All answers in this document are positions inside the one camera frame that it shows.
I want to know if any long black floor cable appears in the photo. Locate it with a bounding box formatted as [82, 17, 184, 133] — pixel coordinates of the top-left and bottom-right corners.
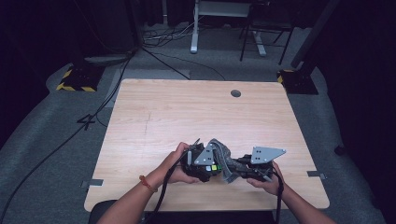
[0, 52, 138, 223]

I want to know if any hazard-striped black stand base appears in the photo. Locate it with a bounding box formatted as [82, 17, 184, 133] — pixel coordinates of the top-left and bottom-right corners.
[55, 63, 106, 92]
[276, 68, 319, 95]

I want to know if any white desk frame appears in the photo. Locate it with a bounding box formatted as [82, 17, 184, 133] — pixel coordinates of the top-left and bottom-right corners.
[190, 0, 267, 57]

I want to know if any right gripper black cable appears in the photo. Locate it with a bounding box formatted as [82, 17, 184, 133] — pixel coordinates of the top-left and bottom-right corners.
[270, 163, 285, 224]

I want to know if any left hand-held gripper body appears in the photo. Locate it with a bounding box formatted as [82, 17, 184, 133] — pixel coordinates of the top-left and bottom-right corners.
[179, 142, 220, 184]

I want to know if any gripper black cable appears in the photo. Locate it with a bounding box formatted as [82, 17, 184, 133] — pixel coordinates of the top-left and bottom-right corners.
[145, 150, 191, 224]
[270, 163, 285, 224]

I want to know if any slanted dark metal post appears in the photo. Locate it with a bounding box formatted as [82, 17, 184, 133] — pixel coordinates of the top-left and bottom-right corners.
[290, 0, 342, 69]

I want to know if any bundle of floor cables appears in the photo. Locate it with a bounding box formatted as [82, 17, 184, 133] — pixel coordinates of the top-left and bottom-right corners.
[141, 18, 200, 49]

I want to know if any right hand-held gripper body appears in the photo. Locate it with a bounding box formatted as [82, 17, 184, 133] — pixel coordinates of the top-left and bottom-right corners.
[240, 146, 288, 183]

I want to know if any red bracelet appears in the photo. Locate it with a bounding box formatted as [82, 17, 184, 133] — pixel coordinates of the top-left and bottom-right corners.
[138, 175, 159, 193]

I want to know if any grey tape strip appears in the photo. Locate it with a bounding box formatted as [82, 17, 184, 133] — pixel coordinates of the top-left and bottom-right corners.
[305, 170, 328, 181]
[80, 178, 105, 189]

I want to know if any black caster wheel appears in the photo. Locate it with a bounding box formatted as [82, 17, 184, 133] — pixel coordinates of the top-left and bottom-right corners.
[333, 143, 347, 157]

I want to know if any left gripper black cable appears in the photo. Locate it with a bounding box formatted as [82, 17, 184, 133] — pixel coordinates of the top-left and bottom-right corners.
[145, 150, 191, 224]

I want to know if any person's left hand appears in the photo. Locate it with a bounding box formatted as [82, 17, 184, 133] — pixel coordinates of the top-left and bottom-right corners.
[151, 141, 203, 189]

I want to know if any person's right hand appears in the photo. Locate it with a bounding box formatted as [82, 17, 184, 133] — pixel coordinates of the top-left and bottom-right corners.
[247, 161, 287, 197]

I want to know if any black chair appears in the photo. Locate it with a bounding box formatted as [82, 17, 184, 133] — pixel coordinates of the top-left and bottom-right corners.
[238, 0, 301, 65]

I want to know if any multicoloured puzzle cube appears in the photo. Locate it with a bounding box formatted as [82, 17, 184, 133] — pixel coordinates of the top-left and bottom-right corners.
[203, 163, 223, 174]

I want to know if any person's dark clothing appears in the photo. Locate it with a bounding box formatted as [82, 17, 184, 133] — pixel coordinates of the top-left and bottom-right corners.
[144, 210, 277, 224]

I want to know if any grey cloth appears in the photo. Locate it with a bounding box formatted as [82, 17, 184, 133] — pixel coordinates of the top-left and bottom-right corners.
[206, 137, 248, 185]

